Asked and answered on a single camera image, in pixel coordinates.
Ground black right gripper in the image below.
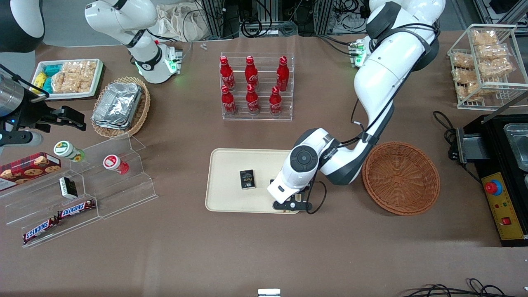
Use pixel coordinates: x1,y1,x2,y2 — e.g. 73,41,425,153
14,88,87,133

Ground white rectangular snack tray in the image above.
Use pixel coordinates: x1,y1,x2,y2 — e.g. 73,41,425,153
32,59,104,101

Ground light wicker basket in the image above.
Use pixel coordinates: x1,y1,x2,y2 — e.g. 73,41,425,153
90,76,151,139

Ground beige plastic tray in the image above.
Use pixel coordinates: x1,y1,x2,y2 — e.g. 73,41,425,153
205,148,302,215

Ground brown wicker basket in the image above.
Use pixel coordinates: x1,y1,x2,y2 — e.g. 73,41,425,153
362,141,441,216

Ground green drink bottle sunflower lid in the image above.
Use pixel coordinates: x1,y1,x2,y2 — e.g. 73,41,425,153
53,140,85,163

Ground rice cracker bag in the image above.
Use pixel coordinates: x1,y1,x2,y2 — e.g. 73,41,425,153
51,71,80,94
62,61,98,92

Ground stacked aluminium foil trays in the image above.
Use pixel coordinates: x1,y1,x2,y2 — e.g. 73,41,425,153
91,82,143,131

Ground red drink bottle white lid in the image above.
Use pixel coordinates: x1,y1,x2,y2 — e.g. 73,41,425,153
103,154,130,175

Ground red cookie box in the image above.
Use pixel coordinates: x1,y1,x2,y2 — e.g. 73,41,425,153
0,152,62,191

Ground black and white small box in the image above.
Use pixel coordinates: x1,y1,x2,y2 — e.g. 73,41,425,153
58,176,78,200

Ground clear acrylic bottle rack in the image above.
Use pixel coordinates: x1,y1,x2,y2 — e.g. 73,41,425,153
219,52,295,122

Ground snickers chocolate bar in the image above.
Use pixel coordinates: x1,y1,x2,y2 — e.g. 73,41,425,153
22,216,60,244
57,199,97,219

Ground red cola bottle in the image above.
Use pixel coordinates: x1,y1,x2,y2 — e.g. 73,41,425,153
276,56,290,92
245,84,261,115
269,86,283,117
245,56,259,87
221,85,238,116
219,56,236,91

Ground clear acrylic step shelf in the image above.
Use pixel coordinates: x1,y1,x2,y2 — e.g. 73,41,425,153
0,134,159,249

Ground beige cloth bag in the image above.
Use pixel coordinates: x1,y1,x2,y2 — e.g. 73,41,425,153
156,2,212,42

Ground bagged fried snack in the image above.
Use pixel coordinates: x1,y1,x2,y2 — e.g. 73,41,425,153
476,43,510,61
453,68,479,84
478,58,514,78
472,31,498,47
460,82,482,101
451,53,475,69

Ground black countertop appliance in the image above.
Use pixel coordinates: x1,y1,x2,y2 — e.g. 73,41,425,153
455,91,528,248

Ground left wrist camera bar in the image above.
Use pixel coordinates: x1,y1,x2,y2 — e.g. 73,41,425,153
272,200,313,212

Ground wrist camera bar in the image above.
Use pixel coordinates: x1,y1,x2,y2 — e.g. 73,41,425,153
0,131,44,147
272,200,313,212

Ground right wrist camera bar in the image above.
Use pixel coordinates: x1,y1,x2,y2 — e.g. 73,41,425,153
0,131,44,147

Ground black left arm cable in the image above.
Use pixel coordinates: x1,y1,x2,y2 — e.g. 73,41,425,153
306,23,438,215

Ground black base cables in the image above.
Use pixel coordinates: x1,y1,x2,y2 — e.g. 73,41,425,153
315,34,358,57

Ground black appliance power cable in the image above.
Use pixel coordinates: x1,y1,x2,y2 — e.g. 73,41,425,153
433,111,484,184

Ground coiled black background cables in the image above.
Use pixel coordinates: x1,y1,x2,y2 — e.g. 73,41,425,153
240,14,298,38

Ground aluminium frame post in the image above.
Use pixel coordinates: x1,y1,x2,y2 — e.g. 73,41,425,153
201,0,240,40
314,0,335,36

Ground black floor cables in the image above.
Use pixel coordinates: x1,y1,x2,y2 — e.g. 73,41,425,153
401,278,518,297

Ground white wire basket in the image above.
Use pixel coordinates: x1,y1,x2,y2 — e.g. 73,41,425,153
447,24,528,111

